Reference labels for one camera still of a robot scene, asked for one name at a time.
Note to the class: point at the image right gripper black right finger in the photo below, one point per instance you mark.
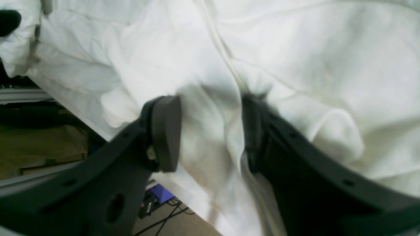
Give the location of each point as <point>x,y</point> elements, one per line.
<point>315,195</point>

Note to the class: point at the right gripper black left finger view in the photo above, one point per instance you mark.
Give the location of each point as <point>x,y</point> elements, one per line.
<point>102,195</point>

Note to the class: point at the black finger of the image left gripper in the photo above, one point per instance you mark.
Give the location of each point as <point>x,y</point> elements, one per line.
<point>9,22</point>

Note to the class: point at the white T-shirt with LeRobot print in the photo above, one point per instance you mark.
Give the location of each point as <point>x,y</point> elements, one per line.
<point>344,73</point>

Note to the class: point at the blue box on floor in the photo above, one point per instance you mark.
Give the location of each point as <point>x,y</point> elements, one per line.
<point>161,193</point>

